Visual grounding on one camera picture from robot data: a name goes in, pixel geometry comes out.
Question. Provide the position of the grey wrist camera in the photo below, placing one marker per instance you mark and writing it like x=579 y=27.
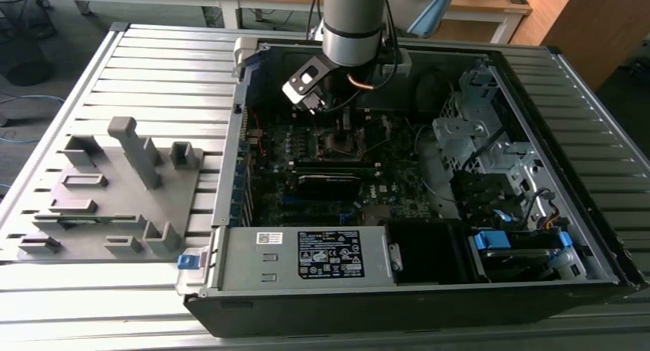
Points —
x=302 y=86

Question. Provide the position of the grey parts rack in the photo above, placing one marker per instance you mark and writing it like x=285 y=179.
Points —
x=127 y=198

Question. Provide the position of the wooden cabinet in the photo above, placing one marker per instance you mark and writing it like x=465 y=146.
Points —
x=600 y=31

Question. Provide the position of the black graphics card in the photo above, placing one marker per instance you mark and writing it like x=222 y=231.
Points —
x=328 y=187

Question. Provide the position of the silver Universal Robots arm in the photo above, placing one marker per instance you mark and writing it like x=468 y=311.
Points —
x=353 y=23

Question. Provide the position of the brown chipset heatsink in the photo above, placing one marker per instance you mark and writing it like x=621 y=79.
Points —
x=377 y=214

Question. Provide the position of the blue case latch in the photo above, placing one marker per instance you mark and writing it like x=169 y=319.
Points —
x=187 y=261

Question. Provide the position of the blue plastic clip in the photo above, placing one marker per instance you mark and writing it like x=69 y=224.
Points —
x=565 y=240

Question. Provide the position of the blue disk carrier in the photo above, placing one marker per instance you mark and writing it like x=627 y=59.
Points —
x=490 y=240

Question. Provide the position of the black waste bin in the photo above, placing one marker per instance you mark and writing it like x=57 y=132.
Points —
x=29 y=69

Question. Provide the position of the CPU socket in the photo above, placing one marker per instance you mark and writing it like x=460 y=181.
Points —
x=320 y=155

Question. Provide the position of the black open PC case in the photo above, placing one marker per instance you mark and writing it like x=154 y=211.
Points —
x=356 y=316

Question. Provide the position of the silver power supply unit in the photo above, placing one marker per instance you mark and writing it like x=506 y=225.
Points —
x=244 y=259

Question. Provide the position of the black plastic bracket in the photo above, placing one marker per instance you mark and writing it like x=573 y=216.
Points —
x=482 y=191

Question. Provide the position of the square CPU chip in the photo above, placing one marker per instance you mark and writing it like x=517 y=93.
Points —
x=340 y=145

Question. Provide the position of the green motherboard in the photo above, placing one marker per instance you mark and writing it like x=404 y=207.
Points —
x=401 y=176

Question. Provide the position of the black hard disk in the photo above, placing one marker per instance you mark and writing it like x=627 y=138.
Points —
x=513 y=265

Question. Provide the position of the green RAM stick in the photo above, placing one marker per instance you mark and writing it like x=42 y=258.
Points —
x=82 y=221

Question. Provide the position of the silver disk bay cage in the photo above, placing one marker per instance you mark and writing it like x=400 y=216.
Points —
x=457 y=132

